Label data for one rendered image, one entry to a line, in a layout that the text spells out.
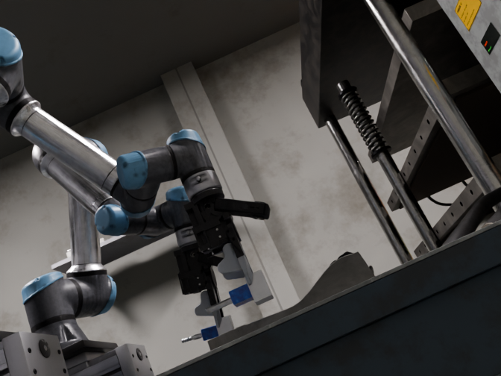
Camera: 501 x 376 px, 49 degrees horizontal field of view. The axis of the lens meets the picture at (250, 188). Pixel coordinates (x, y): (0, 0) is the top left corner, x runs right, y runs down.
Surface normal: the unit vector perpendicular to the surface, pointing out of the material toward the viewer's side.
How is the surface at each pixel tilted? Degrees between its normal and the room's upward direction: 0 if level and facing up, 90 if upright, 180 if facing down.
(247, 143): 90
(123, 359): 90
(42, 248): 90
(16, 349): 90
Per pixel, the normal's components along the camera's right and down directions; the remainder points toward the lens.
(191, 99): -0.15, -0.31
